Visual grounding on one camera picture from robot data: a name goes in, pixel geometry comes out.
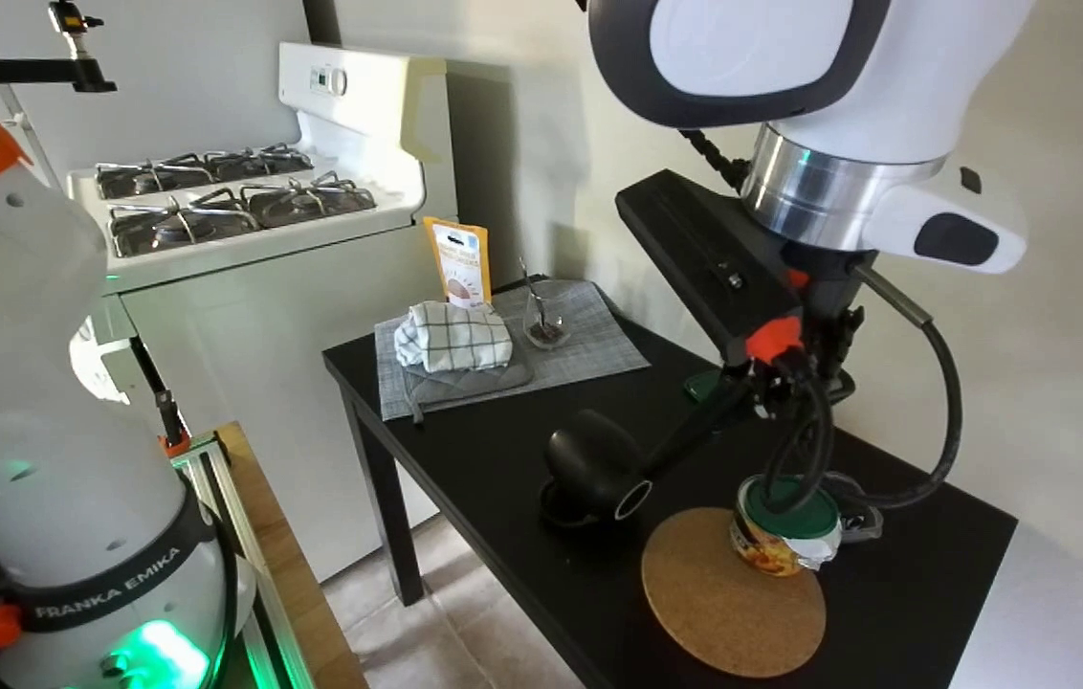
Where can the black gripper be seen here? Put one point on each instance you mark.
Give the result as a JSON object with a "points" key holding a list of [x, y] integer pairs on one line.
{"points": [[830, 307]]}

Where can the black remote control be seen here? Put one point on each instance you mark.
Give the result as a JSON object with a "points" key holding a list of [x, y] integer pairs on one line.
{"points": [[695, 434]]}

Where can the black ceramic mug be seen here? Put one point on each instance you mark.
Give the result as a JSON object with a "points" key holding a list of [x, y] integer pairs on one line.
{"points": [[584, 462]]}

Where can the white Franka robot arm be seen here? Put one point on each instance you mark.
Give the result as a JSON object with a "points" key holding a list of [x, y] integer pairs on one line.
{"points": [[755, 53]]}

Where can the green and white cup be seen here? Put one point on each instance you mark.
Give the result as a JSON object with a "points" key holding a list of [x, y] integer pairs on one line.
{"points": [[788, 530]]}

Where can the grey woven placemat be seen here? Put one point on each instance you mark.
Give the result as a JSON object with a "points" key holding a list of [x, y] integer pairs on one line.
{"points": [[598, 345]]}

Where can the round cork coaster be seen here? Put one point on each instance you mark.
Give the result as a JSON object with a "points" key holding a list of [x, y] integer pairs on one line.
{"points": [[717, 614]]}

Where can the metal spoon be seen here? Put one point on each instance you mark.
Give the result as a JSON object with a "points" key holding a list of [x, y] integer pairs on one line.
{"points": [[544, 312]]}

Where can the black table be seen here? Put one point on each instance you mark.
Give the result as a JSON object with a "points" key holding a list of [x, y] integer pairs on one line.
{"points": [[504, 471]]}

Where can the white checkered cloth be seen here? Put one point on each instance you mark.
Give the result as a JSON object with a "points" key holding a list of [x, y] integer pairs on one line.
{"points": [[454, 339]]}

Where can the orange paper pouch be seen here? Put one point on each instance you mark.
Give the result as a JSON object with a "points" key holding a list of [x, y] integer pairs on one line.
{"points": [[462, 261]]}

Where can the wooden board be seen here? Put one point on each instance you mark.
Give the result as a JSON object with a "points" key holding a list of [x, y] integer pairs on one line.
{"points": [[297, 576]]}

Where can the white stove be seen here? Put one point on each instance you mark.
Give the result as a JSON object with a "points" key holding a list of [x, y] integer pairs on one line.
{"points": [[256, 332]]}

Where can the black stove grate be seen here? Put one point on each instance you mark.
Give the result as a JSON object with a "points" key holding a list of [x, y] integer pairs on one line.
{"points": [[245, 214], [201, 166]]}

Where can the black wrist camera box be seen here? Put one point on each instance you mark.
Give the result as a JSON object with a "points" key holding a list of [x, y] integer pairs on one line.
{"points": [[705, 256]]}

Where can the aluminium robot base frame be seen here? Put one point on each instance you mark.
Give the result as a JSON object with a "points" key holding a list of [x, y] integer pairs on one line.
{"points": [[217, 539]]}

